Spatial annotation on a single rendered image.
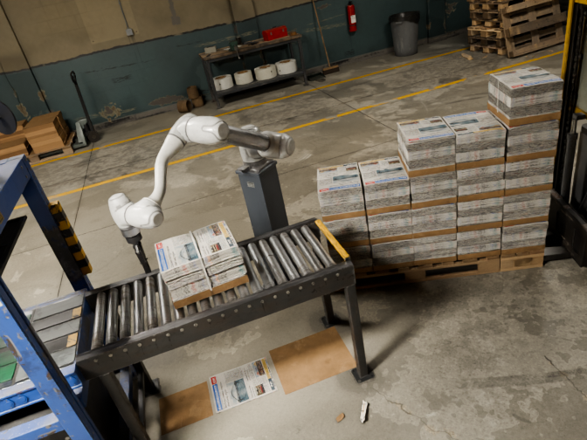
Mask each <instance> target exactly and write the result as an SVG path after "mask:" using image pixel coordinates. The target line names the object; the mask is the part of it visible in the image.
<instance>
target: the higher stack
mask: <svg viewBox="0 0 587 440"><path fill-rule="evenodd" d="M489 78H490V79H489V83H488V101H487V102H488V103H489V104H490V105H491V106H493V107H494V108H496V109H497V113H498V111H499V112H501V113H502V114H503V115H504V116H506V117H507V118H508V119H509V120H513V119H519V118H525V117H530V116H536V115H541V114H547V113H556V112H560V110H562V106H563V105H562V103H563V100H562V92H563V82H564V80H563V79H561V78H559V77H557V76H556V75H554V74H550V73H548V72H547V71H545V70H543V69H542V68H540V67H538V66H532V67H525V68H520V69H515V70H510V71H505V72H497V73H493V74H490V76H489ZM487 111H488V112H489V113H490V114H491V115H493V117H494V118H496V120H497V121H499V122H500V124H501V125H502V126H503V127H504V128H506V129H507V131H506V140H505V142H506V143H505V149H504V151H505V152H504V154H505V155H506V156H512V155H524V154H530V153H536V152H542V151H548V150H553V149H556V147H557V143H558V141H557V139H558V136H559V135H558V134H559V133H558V132H559V129H558V128H559V126H558V125H560V124H559V120H546V121H541V122H536V123H530V124H525V125H519V126H513V127H509V126H508V125H506V124H505V123H504V122H503V121H502V120H500V119H499V118H498V117H497V116H496V115H495V114H493V113H492V112H491V111H490V110H487ZM554 159H555V157H554V156H550V157H543V158H537V159H532V160H526V161H519V162H509V163H506V162H504V164H505V166H504V167H505V170H504V171H505V172H504V173H503V174H504V175H503V176H504V179H505V188H504V189H505V194H506V190H509V189H519V188H526V187H532V186H538V185H544V184H551V183H552V182H553V175H554V174H553V172H554V170H553V169H554ZM550 195H551V194H550V190H544V191H537V192H531V193H525V194H518V195H511V196H503V197H504V200H503V202H504V203H503V210H502V211H503V212H502V219H501V220H502V221H508V220H515V219H522V218H529V217H541V216H547V215H548V214H549V210H550V208H549V206H550V199H551V198H550ZM548 226H549V222H548V221H542V222H535V223H524V224H517V225H510V226H502V227H501V246H500V248H501V249H502V250H507V249H514V248H521V247H528V246H535V245H543V244H545V239H546V234H547V233H546V232H547V229H548ZM499 256H500V259H501V261H500V272H506V271H513V270H520V269H528V268H535V267H543V257H544V250H539V251H526V252H520V253H513V254H506V255H499Z"/></svg>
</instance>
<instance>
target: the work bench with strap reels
mask: <svg viewBox="0 0 587 440"><path fill-rule="evenodd" d="M274 27H275V28H274ZM274 27H272V29H269V30H265V31H262V35H263V38H260V39H256V40H253V41H255V42H258V43H257V44H255V45H249V44H248V45H238V53H237V51H233V52H230V51H228V50H229V49H230V46H227V47H224V48H220V49H217V51H216V52H211V53H206V54H205V52H202V53H198V55H199V57H200V58H201V60H202V63H203V66H204V72H205V75H206V78H207V82H208V85H209V88H210V92H211V97H212V102H215V101H216V102H217V106H218V108H217V109H221V108H222V107H221V106H220V103H219V100H218V97H219V96H223V95H226V94H229V93H235V92H239V91H243V90H245V89H249V88H253V87H256V86H262V85H265V84H269V83H273V82H275V81H279V80H283V79H289V78H292V77H294V78H295V80H298V76H299V75H302V74H303V78H304V83H305V85H304V86H308V85H309V84H308V83H307V74H306V68H305V63H304V58H303V52H302V46H301V41H300V38H301V34H298V33H297V35H294V36H291V33H290V32H291V31H289V32H287V27H286V26H285V25H282V26H279V27H278V26H274ZM253 41H249V42H253ZM295 41H298V46H299V52H300V62H301V67H302V69H300V68H299V67H297V63H296V59H294V51H293V46H292V42H295ZM255 42H254V43H255ZM250 44H251V43H250ZM284 44H289V49H290V53H291V59H285V60H281V61H279V62H276V63H275V65H273V64H271V65H269V64H268V65H262V66H259V67H256V68H255V69H254V71H255V76H254V77H253V76H252V71H251V70H243V71H239V72H235V73H234V78H235V81H234V82H233V81H232V77H231V75H230V74H225V75H220V76H217V77H214V78H213V77H212V74H211V68H210V64H209V63H210V62H214V61H218V60H221V59H225V58H231V57H235V56H238V55H242V54H246V53H249V52H255V51H259V50H264V49H267V48H271V47H274V46H278V45H284ZM208 54H211V55H210V56H209V57H206V56H207V55H208ZM205 63H206V64H205ZM206 66H207V67H206ZM207 70H208V71H207ZM208 73H209V74H208ZM209 76H210V77H209ZM214 96H215V97H214Z"/></svg>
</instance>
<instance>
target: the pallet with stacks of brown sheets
mask: <svg viewBox="0 0 587 440"><path fill-rule="evenodd" d="M69 131H70V129H69V127H68V126H67V125H66V122H65V120H64V119H63V116H62V113H61V112H60V111H57V112H53V113H47V114H43V115H39V116H36V117H33V118H32V119H31V120H30V121H29V123H28V122H27V120H20V121H17V130H16V132H15V133H13V134H2V133H0V161H1V160H4V159H7V158H10V157H13V156H17V155H22V154H25V156H26V158H29V160H30V162H29V163H30V165H32V164H34V163H38V162H43V161H47V160H51V159H53V158H57V157H60V156H63V155H69V154H72V153H74V150H73V146H72V144H73V143H75V140H74V138H75V137H77V135H76V133H75V132H72V133H70V132H69ZM61 148H62V150H63V152H64V153H62V154H59V155H53V156H50V157H46V158H43V159H41V157H40V155H41V154H44V153H48V152H52V151H54V150H58V149H61Z"/></svg>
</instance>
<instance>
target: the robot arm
mask: <svg viewBox="0 0 587 440"><path fill-rule="evenodd" d="M193 142H196V143H200V144H205V145H218V146H219V145H222V144H229V145H233V146H238V147H239V151H240V154H241V157H242V159H243V163H244V164H243V165H242V166H240V167H238V170H242V173H246V172H248V171H251V172H255V173H259V172H260V171H261V170H262V169H263V168H265V167H266V166H268V165H269V164H271V163H273V159H285V158H287V157H288V156H290V155H292V153H293V152H294V149H295V143H294V140H293V138H292V137H291V136H289V135H288V134H283V133H277V132H272V131H264V132H262V131H260V130H259V128H258V127H256V126H254V125H246V126H244V127H241V128H238V127H233V126H229V125H227V123H226V122H225V121H224V120H222V119H220V118H218V117H212V116H196V115H195V114H193V113H187V114H185V115H184V116H182V117H181V118H180V119H179V120H178V121H177V122H176V123H175V125H174V126H173V127H172V128H171V129H170V131H169V133H168V135H167V137H166V139H165V142H164V143H163V145H162V148H161V150H160V152H159V154H158V156H157V157H156V160H155V189H154V191H153V193H152V194H151V196H149V197H144V198H142V199H141V201H139V202H138V203H133V202H131V201H130V199H129V198H128V197H127V196H126V195H125V194H124V193H119V194H115V195H113V196H111V197H110V198H109V199H108V206H109V210H110V213H111V215H112V217H113V220H114V221H115V223H116V224H117V225H118V226H119V229H120V231H121V234H122V236H124V237H125V238H126V240H127V243H128V244H132V245H133V248H134V249H135V254H136V256H137V257H138V259H139V260H140V265H142V267H143V269H144V271H145V273H146V274H148V273H151V272H152V271H151V269H150V266H149V264H148V260H147V259H148V258H146V255H145V253H144V250H143V248H142V243H141V240H142V234H141V228H142V229H154V228H156V227H158V226H160V225H161V224H162V222H163V219H164V216H163V213H162V207H161V204H162V200H163V198H164V197H165V193H166V188H167V168H168V164H169V161H170V160H171V159H172V158H173V157H174V156H175V155H176V154H177V153H178V152H179V151H180V150H181V149H182V148H183V147H184V146H185V145H186V144H187V143H193ZM266 158H272V159H266Z"/></svg>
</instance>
